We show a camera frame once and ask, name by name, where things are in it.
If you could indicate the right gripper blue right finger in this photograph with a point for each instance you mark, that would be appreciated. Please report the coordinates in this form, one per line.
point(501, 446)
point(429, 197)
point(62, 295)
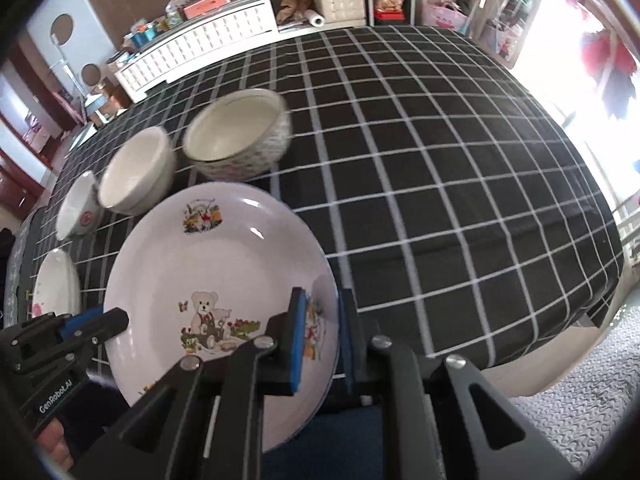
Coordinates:
point(354, 345)

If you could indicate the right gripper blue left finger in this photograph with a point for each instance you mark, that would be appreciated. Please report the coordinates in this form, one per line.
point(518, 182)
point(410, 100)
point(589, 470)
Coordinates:
point(284, 362)

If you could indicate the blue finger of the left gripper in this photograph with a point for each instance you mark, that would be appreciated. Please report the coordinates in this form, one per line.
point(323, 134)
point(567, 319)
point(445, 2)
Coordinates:
point(107, 326)
point(77, 321)

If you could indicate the plain white plate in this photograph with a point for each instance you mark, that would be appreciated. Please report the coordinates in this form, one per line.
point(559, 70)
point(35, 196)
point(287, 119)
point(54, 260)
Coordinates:
point(57, 286)

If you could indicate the white plate bear cartoon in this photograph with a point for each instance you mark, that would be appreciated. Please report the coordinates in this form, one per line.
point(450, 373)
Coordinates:
point(202, 273)

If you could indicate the white bowl pink flowers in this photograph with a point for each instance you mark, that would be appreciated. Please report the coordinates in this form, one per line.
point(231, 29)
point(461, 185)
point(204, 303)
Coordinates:
point(140, 174)

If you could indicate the floral patterned bowl gold rim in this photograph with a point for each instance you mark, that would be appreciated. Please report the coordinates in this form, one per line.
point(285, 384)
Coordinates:
point(239, 136)

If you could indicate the left hand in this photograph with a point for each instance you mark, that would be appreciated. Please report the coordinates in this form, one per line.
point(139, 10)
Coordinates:
point(52, 440)

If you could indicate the white bowl red emblem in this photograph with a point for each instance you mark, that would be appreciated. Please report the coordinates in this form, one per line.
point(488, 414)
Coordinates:
point(81, 211)

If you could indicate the black white grid tablecloth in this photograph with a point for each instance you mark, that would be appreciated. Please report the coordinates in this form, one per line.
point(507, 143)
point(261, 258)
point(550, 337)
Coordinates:
point(446, 198)

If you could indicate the paper towel roll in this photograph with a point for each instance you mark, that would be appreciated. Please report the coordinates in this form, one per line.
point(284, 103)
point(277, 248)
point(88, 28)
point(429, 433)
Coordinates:
point(314, 19)

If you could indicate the long white cabinet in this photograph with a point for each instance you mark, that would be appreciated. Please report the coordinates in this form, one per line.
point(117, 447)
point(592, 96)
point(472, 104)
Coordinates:
point(199, 45)

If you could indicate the white tufted storage box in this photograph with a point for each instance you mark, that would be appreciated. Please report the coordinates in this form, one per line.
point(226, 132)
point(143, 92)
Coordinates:
point(342, 11)

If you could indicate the pink box on cabinet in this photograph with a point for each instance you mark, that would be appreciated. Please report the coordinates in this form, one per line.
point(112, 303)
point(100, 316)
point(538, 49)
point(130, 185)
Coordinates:
point(199, 7)

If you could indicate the pink gift bag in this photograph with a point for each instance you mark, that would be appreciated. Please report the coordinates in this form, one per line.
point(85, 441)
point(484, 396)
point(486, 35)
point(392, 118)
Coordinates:
point(444, 16)

